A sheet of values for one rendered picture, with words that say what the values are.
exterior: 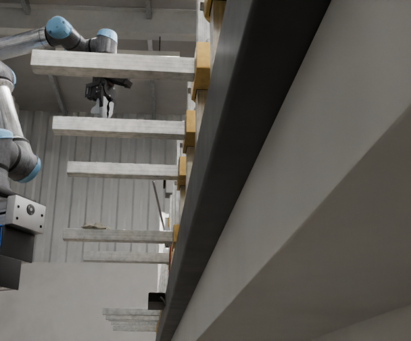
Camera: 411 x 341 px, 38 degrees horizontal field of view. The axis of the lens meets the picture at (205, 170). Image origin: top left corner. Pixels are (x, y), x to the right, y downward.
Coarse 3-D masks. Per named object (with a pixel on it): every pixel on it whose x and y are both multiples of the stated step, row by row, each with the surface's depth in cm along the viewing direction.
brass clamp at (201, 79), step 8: (200, 48) 98; (208, 48) 98; (200, 56) 98; (208, 56) 98; (200, 64) 97; (208, 64) 97; (200, 72) 98; (208, 72) 98; (200, 80) 100; (208, 80) 100; (192, 88) 105; (200, 88) 103; (192, 96) 106
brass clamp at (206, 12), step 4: (204, 0) 85; (208, 0) 80; (212, 0) 80; (220, 0) 80; (224, 0) 80; (200, 4) 85; (204, 4) 85; (208, 4) 81; (200, 8) 85; (204, 8) 84; (208, 8) 82; (204, 12) 84; (208, 12) 83; (204, 16) 84; (208, 16) 84; (208, 20) 86
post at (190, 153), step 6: (192, 102) 131; (192, 108) 130; (192, 150) 127; (186, 156) 129; (192, 156) 126; (186, 162) 128; (192, 162) 126; (186, 168) 128; (186, 174) 127; (186, 180) 126; (186, 186) 125; (186, 192) 124
